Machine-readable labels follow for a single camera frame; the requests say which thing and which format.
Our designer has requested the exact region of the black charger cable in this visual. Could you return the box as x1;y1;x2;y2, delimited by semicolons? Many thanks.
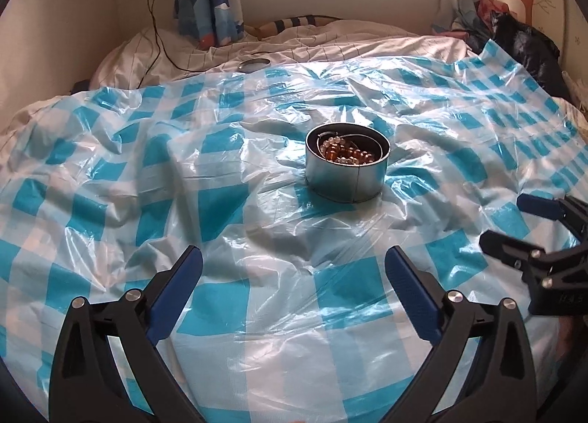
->
146;0;205;74

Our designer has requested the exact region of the pile of clothes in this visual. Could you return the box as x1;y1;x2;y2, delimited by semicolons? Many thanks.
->
431;0;508;54

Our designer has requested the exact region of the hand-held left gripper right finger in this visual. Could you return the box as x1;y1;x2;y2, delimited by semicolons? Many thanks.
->
385;246;539;423

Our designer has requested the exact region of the amber bead bracelet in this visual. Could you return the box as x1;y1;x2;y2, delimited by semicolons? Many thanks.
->
320;142;374;167

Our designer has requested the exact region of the round metal tin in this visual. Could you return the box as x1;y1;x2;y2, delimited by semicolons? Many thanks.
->
305;124;392;203

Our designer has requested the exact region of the round metal tin lid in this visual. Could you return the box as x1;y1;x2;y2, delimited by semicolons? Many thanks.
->
237;58;272;74

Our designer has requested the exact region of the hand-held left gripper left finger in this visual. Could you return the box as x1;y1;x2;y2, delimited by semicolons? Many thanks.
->
48;245;205;423

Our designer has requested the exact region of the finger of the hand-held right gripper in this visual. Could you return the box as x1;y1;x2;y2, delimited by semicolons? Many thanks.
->
516;193;588;240
479;230;588;288

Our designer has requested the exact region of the pale bead bracelet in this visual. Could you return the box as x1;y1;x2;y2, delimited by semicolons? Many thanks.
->
320;136;350;153

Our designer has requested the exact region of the striped pillow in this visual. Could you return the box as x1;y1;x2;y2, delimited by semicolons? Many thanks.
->
243;14;334;42

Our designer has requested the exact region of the blue checkered plastic sheet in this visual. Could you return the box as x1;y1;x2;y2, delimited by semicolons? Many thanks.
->
0;39;588;423

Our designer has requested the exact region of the black plastic bag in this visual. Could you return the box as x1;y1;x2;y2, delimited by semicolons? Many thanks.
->
480;12;562;95

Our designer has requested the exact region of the silver bangle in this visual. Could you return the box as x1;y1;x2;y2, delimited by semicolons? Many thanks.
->
315;130;383;162

